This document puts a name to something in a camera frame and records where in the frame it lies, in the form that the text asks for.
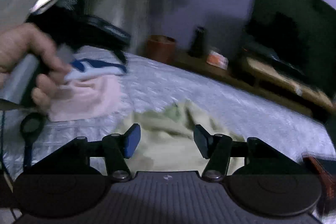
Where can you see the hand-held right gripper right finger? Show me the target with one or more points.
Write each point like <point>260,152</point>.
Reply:
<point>201,142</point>

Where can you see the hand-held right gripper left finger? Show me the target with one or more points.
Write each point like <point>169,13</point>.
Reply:
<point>132,141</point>

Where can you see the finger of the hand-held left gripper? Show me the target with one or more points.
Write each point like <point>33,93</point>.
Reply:
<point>122,60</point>

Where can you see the white and navy garment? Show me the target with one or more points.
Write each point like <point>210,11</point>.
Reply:
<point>92,70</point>

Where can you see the light green garment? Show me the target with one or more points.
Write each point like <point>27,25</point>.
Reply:
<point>168,145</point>

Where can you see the pink garment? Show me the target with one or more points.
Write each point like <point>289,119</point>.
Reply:
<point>92,98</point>

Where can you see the person's left hand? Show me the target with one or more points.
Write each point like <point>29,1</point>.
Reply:
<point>21,40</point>

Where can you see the green plant in terracotta pot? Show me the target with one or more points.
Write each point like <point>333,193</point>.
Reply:
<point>160,49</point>

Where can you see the silver quilted bed cover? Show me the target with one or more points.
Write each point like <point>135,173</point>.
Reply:
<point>236,113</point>

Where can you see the white curtain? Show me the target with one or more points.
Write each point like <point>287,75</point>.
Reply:
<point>128,3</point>

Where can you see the dark wooden low bench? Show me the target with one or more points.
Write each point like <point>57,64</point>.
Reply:
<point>236,77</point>

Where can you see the black speaker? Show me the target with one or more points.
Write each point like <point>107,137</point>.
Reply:
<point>198,43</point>

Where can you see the orange and white box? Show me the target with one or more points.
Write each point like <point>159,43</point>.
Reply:
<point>216,59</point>

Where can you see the black television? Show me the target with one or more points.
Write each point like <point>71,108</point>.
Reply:
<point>288,29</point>

